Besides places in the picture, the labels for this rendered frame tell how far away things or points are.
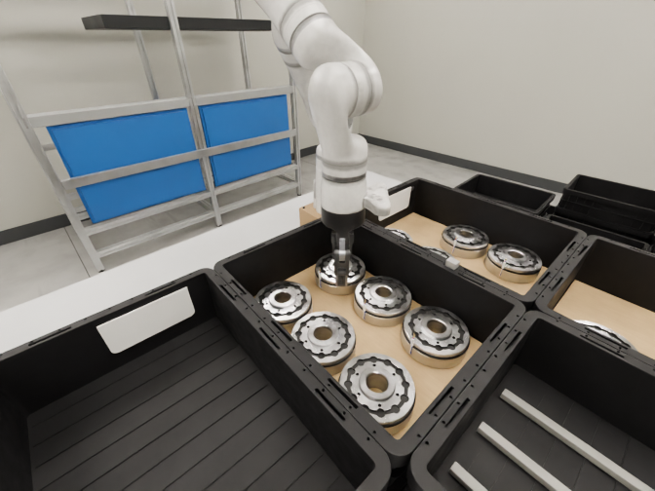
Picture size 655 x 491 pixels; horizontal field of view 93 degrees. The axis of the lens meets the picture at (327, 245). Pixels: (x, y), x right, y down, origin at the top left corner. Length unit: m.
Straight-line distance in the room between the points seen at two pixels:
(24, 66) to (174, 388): 2.69
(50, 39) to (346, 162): 2.72
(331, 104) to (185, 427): 0.45
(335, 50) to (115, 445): 0.58
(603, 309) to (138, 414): 0.79
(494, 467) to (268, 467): 0.27
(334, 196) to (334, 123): 0.11
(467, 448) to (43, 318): 0.92
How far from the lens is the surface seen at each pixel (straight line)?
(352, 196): 0.48
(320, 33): 0.48
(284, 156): 2.77
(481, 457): 0.49
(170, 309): 0.56
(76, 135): 2.19
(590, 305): 0.77
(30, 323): 1.01
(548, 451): 0.53
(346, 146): 0.45
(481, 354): 0.44
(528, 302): 0.54
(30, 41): 3.02
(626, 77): 3.55
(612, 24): 3.57
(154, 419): 0.53
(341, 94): 0.42
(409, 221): 0.88
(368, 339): 0.55
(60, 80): 3.04
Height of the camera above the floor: 1.25
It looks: 34 degrees down
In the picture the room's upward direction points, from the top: straight up
